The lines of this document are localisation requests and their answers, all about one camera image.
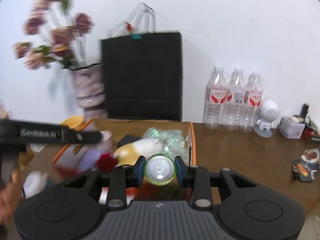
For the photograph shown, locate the iridescent organza cloth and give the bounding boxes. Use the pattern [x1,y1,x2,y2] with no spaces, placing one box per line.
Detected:
[142,127,187,160]

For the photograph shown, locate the purple ceramic vase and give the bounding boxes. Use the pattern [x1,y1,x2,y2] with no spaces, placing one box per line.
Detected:
[71,64,108,118]

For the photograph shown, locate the printed snack packet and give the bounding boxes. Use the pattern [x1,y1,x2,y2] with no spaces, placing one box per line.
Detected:
[291,149,320,182]

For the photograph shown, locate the white plastic pack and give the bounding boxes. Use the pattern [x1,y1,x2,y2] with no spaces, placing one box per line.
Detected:
[23,171,48,198]

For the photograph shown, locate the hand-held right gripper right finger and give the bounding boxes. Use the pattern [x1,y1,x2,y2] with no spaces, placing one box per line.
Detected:
[174,156,257,208]

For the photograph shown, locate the black adapter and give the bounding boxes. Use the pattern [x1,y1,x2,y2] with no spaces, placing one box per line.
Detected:
[300,103,310,120]

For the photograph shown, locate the black paper bag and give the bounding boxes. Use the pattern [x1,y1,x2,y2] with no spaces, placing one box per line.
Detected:
[100,2,183,122]

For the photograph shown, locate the small dark red box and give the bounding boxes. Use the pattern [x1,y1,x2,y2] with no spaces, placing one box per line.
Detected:
[301,127,320,144]

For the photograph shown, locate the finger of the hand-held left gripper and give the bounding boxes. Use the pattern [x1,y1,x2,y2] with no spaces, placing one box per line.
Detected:
[61,127,103,145]

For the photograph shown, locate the purple knitted pouch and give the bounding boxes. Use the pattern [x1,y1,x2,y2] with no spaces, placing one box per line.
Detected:
[77,141,113,173]

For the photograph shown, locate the red fabric rose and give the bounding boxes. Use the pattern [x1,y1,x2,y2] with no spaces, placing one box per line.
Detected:
[96,154,118,172]

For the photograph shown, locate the white robot figure speaker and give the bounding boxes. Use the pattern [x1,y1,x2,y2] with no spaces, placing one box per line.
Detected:
[254,99,280,138]

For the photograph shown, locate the person's left hand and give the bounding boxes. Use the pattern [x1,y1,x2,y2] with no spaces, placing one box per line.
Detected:
[0,172,25,230]

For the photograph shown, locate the black charger block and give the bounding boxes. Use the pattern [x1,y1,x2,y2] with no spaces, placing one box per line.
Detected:
[116,134,143,147]

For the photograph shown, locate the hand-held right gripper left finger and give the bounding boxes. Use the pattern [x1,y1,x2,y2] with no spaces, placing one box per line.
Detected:
[56,156,146,210]

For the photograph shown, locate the clear water bottle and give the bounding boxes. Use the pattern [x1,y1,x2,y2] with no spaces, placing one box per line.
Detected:
[240,71,264,132]
[204,66,228,130]
[222,68,247,130]

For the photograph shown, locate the red cardboard box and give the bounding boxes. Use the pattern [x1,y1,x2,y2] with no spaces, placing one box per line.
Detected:
[51,118,198,204]

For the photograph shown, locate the yellow white plush toy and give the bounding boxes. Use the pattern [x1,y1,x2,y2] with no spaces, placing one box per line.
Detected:
[114,137,163,167]

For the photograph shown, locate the yellow mug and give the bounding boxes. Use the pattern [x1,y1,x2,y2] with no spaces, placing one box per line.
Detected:
[61,115,87,132]

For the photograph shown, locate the dried pink flowers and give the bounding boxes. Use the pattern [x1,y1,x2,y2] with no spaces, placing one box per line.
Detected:
[13,0,94,70]

